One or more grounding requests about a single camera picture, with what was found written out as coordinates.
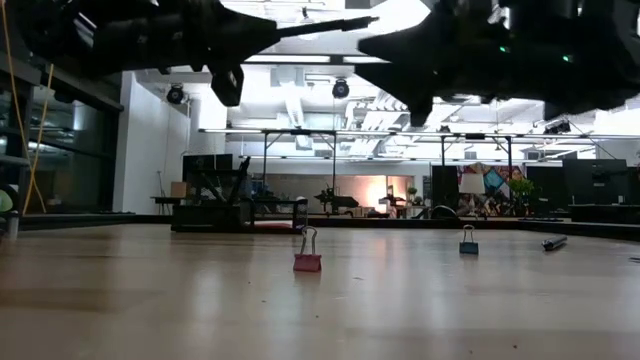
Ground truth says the white lampshade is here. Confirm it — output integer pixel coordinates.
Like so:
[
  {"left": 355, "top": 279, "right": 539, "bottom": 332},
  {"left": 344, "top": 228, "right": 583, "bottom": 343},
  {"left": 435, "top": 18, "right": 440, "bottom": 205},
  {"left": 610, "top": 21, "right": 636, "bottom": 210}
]
[{"left": 458, "top": 172, "right": 487, "bottom": 196}]

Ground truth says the yellow cable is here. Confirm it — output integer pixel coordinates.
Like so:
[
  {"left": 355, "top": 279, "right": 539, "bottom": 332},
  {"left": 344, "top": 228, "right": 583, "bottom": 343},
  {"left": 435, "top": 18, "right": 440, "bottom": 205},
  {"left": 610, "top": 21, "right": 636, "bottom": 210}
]
[{"left": 0, "top": 0, "right": 56, "bottom": 216}]

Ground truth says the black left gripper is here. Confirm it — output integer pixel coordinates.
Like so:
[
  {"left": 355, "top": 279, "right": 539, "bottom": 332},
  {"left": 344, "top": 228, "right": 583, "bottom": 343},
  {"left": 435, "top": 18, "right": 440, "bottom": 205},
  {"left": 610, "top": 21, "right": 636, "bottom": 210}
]
[{"left": 164, "top": 0, "right": 283, "bottom": 109}]

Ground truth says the pink binder clip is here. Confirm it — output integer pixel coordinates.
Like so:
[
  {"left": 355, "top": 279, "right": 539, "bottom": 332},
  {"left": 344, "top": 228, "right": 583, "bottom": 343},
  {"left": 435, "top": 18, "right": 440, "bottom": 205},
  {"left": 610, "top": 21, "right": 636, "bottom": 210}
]
[{"left": 292, "top": 225, "right": 324, "bottom": 274}]

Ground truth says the black mesh desk organizer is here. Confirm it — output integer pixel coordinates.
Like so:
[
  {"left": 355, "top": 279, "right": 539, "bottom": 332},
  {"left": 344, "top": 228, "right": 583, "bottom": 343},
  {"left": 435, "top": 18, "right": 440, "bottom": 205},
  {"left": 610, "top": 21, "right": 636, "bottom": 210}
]
[{"left": 171, "top": 168, "right": 310, "bottom": 235}]

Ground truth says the blue binder clip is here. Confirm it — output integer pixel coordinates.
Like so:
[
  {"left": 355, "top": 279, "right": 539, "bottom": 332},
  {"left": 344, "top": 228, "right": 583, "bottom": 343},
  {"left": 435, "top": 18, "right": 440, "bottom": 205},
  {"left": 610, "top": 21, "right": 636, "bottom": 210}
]
[{"left": 458, "top": 223, "right": 480, "bottom": 256}]

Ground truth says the green leafy plant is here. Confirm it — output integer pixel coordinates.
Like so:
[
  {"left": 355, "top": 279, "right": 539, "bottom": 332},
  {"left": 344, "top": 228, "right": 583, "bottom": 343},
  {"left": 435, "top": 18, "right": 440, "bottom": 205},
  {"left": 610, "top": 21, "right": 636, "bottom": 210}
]
[{"left": 508, "top": 177, "right": 535, "bottom": 214}]

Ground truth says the large black monitor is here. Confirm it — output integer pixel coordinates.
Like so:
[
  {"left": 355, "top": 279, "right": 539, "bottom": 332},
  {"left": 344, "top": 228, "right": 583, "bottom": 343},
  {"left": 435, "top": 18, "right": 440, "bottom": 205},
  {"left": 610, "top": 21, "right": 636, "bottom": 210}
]
[{"left": 561, "top": 158, "right": 629, "bottom": 206}]

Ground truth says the colourful wall artwork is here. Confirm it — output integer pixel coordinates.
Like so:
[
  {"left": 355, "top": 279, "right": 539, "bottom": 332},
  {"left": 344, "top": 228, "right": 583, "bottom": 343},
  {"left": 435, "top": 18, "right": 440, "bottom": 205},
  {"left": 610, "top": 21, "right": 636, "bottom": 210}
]
[{"left": 455, "top": 162, "right": 527, "bottom": 217}]

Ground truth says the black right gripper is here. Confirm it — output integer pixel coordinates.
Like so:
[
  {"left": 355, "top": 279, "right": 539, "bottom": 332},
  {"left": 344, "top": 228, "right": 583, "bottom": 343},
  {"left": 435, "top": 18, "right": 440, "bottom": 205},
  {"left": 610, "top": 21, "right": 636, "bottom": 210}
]
[{"left": 353, "top": 0, "right": 556, "bottom": 127}]

